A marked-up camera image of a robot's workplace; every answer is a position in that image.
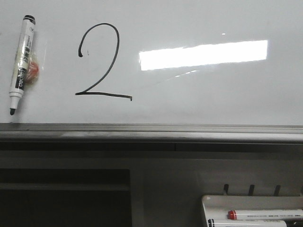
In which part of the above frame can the black whiteboard marker with magnet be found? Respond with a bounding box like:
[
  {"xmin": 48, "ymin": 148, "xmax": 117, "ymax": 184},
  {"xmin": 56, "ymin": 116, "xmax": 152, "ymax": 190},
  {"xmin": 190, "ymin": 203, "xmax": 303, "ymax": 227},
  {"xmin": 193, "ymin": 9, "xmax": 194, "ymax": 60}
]
[{"xmin": 9, "ymin": 15, "xmax": 36, "ymax": 116}]

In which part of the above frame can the white whiteboard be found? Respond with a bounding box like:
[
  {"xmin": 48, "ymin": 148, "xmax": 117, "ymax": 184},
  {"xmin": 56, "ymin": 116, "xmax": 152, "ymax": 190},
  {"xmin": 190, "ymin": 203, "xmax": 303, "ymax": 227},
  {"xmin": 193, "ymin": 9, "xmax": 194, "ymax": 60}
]
[{"xmin": 0, "ymin": 0, "xmax": 303, "ymax": 125}]

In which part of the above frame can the black capped whiteboard marker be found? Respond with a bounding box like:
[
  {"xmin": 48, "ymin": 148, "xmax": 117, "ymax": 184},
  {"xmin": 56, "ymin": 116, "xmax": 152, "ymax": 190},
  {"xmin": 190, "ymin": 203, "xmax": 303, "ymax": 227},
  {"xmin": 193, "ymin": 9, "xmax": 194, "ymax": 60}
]
[{"xmin": 207, "ymin": 219, "xmax": 287, "ymax": 227}]

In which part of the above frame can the red capped whiteboard marker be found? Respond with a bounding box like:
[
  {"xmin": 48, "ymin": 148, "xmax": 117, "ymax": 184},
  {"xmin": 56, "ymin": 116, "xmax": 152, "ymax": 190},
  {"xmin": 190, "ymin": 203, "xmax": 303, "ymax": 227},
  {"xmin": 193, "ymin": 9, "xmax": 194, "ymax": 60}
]
[{"xmin": 227, "ymin": 209, "xmax": 303, "ymax": 220}]

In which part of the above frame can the white marker tray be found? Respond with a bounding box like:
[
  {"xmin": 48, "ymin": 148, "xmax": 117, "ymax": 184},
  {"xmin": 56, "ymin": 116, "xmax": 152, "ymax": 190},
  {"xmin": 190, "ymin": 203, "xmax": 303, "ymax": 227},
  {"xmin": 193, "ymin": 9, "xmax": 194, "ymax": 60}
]
[{"xmin": 200, "ymin": 184, "xmax": 303, "ymax": 227}]

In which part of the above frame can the grey aluminium whiteboard frame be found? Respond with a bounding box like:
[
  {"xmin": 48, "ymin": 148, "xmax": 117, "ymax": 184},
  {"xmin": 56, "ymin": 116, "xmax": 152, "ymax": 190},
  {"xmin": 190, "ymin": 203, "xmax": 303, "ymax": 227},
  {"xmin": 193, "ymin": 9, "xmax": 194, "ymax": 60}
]
[{"xmin": 0, "ymin": 122, "xmax": 303, "ymax": 150}]

